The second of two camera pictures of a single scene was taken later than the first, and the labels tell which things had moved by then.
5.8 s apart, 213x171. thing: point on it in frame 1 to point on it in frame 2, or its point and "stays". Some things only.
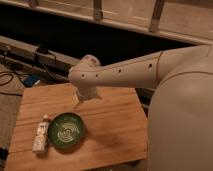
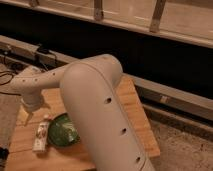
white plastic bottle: (40, 143) stays
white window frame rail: (189, 20) stays
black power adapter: (43, 50) stays
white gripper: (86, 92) to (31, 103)
